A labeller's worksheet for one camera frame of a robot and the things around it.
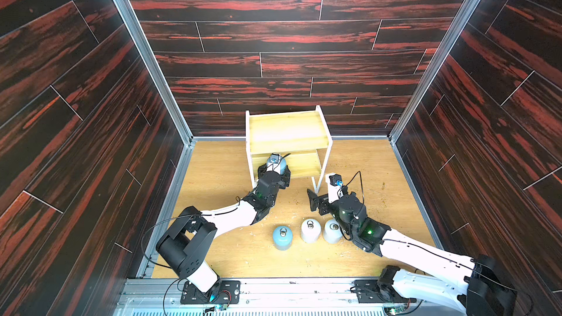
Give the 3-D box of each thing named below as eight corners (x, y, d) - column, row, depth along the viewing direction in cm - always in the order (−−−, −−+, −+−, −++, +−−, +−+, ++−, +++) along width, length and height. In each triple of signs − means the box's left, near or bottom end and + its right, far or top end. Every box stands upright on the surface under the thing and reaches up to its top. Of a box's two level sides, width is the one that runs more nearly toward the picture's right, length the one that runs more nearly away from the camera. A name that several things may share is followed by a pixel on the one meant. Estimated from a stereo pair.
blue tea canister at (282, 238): (273, 250, 85) (273, 243, 78) (274, 234, 89) (273, 225, 82) (292, 250, 85) (293, 243, 78) (291, 234, 89) (292, 225, 82)
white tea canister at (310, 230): (301, 243, 86) (303, 235, 79) (300, 227, 90) (302, 219, 84) (318, 243, 86) (321, 235, 79) (317, 227, 90) (319, 219, 84)
